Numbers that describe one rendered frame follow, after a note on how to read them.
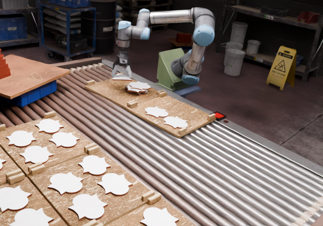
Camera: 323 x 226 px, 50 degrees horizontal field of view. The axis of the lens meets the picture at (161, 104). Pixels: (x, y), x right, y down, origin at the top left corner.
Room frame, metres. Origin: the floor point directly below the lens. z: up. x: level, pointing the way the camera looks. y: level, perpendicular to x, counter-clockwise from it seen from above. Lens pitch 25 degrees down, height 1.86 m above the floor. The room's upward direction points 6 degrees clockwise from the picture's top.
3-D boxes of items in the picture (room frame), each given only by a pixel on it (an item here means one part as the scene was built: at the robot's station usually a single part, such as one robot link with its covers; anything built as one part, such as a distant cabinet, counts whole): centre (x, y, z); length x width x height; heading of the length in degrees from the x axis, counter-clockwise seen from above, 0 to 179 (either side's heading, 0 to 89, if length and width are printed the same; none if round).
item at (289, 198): (1.79, 0.01, 0.90); 1.95 x 0.05 x 0.05; 46
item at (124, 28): (2.11, 0.27, 1.33); 0.09 x 0.08 x 0.11; 88
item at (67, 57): (5.22, 1.57, 0.46); 0.79 x 0.62 x 0.91; 49
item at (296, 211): (1.76, 0.04, 0.90); 1.95 x 0.05 x 0.05; 46
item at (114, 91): (2.13, 0.25, 0.93); 0.41 x 0.35 x 0.02; 51
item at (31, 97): (1.94, 0.87, 0.97); 0.31 x 0.31 x 0.10; 68
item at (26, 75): (1.96, 0.93, 1.03); 0.50 x 0.50 x 0.02; 68
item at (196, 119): (1.86, -0.07, 0.93); 0.41 x 0.35 x 0.02; 50
